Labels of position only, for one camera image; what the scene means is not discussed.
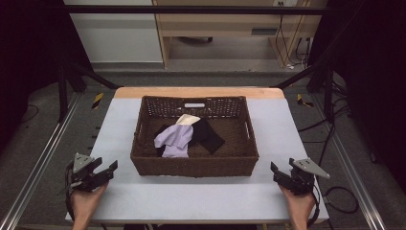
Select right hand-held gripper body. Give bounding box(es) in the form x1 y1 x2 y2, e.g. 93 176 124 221
286 157 331 196

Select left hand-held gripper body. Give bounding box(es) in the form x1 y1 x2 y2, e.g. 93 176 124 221
66 152 109 193

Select person's left hand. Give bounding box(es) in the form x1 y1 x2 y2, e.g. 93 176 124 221
70 183 109 222

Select person's right hand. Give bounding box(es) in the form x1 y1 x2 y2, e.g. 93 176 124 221
279 185 317 223

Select yellow black floor tape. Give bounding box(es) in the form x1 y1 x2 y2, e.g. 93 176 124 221
296 93 316 108
91 92 105 110

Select lavender cloth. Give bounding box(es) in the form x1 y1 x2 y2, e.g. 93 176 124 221
153 123 195 159

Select brown wicker basket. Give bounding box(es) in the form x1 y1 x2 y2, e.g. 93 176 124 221
129 95 260 178

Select black cloth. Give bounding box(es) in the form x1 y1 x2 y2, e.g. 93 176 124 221
188 117 226 155

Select black stand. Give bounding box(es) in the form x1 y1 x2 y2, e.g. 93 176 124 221
270 61 336 124
56 58 124 123

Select white table mat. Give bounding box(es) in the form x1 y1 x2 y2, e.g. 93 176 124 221
64 97 330 225

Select cream cloth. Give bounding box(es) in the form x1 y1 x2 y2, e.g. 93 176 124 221
174 113 202 127

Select dark curtain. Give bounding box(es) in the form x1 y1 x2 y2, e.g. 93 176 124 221
307 0 406 185
0 0 95 151

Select white cabinet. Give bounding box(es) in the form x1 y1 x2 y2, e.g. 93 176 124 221
62 0 164 64

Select left hand-held gripper cable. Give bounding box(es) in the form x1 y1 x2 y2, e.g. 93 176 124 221
64 162 77 222

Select hand-held gripper cable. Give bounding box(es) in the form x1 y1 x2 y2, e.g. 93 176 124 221
306 183 322 228
64 162 77 222

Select right hand-held gripper cable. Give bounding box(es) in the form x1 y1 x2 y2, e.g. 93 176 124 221
306 183 322 228

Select aluminium rail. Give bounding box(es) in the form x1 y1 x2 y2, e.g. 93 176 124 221
310 94 388 230
0 91 82 230

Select black floor cable loop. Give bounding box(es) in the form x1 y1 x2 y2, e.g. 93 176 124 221
323 186 360 215

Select hanging black cables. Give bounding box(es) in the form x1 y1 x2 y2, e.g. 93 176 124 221
275 1 313 70

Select white wall socket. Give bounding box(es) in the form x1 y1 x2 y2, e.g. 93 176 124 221
273 0 299 8

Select black frame crossbar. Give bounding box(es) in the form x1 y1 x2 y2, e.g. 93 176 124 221
62 4 333 16

